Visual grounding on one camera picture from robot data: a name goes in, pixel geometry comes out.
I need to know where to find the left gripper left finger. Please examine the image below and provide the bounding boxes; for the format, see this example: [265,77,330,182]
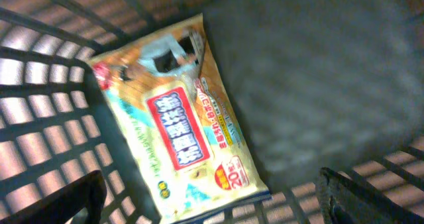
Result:
[1,170,107,224]

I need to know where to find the grey plastic shopping basket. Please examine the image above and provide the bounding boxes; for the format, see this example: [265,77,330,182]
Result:
[1,0,423,223]

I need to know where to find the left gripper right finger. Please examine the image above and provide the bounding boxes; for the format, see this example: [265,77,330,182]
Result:
[315,168,423,224]

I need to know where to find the yellow wet wipes pack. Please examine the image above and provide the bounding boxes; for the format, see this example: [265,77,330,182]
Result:
[89,15,270,223]

